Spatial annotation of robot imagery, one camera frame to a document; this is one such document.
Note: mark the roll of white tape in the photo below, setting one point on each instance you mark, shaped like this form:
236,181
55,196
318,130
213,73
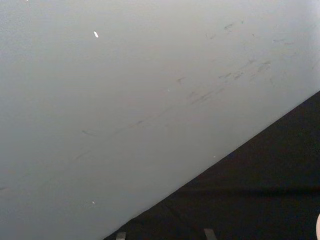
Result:
318,228

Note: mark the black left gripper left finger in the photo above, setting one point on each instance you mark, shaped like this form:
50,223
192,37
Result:
121,236

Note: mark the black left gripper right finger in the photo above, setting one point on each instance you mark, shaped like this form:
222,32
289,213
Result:
210,234

